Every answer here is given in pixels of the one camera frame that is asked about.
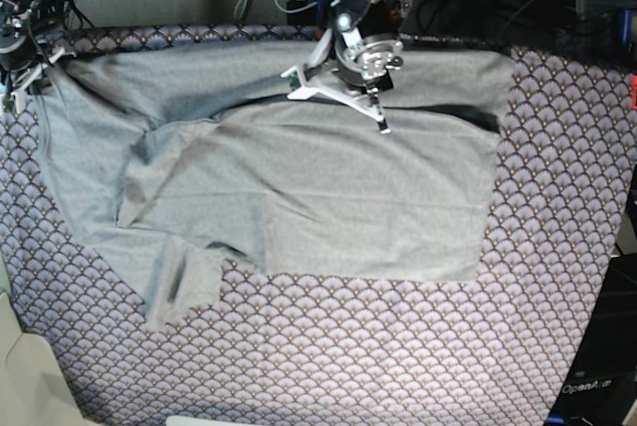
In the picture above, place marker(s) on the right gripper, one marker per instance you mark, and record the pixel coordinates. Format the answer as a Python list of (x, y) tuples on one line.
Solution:
[(25, 41)]

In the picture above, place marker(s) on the fan-patterned table cloth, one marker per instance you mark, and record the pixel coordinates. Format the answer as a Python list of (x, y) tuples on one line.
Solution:
[(287, 349)]

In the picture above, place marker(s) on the red clamp at right edge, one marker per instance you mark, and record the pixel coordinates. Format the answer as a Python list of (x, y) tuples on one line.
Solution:
[(634, 92)]

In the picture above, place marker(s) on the black OpenArm box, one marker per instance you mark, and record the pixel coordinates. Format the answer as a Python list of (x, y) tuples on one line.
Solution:
[(600, 387)]

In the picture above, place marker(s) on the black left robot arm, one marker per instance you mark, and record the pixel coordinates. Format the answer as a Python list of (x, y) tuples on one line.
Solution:
[(368, 16)]

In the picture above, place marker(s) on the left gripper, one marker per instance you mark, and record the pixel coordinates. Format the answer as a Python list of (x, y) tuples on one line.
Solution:
[(363, 64)]

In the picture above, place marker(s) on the light grey T-shirt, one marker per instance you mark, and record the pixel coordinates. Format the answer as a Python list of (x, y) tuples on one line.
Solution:
[(172, 164)]

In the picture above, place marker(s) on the blue clamp post right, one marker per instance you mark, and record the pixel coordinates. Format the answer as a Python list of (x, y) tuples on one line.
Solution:
[(621, 32)]

